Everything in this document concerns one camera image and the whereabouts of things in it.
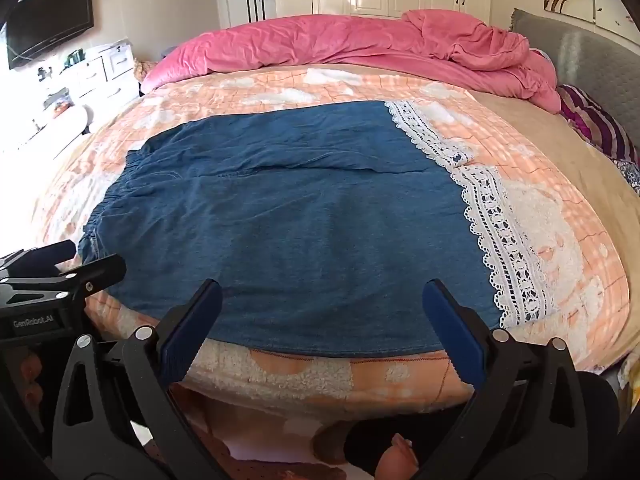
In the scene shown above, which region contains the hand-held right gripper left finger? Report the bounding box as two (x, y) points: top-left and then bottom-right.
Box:
(52, 279), (223, 480)

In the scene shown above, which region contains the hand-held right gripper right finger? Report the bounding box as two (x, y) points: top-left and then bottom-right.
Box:
(421, 279), (621, 480)

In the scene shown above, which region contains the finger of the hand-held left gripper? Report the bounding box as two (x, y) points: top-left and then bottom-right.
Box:
(0, 240), (79, 281)
(0, 254), (127, 311)

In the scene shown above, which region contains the blue denim pants lace trim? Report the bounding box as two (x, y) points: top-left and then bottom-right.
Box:
(77, 100), (558, 358)

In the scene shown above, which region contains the person's bare foot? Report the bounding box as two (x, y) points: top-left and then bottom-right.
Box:
(377, 434), (420, 480)

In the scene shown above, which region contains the person's black trouser leg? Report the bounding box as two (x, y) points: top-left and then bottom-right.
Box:
(344, 407), (456, 480)

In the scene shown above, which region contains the peach bear printed blanket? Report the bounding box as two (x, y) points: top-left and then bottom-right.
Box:
(37, 62), (631, 411)

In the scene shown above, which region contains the white dresser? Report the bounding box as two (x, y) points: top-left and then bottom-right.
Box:
(35, 40), (141, 126)

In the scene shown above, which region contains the tan bed sheet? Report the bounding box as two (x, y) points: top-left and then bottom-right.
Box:
(472, 87), (640, 373)

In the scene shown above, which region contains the black flat television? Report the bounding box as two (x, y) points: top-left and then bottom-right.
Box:
(4, 0), (95, 71)

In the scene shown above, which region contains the blue white patterned pillow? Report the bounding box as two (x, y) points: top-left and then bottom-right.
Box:
(612, 157), (640, 196)

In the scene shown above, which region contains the purple striped pillow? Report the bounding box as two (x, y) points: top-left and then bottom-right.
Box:
(555, 84), (638, 161)

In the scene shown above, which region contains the grey padded headboard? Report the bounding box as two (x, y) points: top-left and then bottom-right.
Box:
(510, 8), (640, 153)

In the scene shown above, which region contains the pink duvet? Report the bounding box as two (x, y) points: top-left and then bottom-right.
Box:
(140, 9), (561, 113)

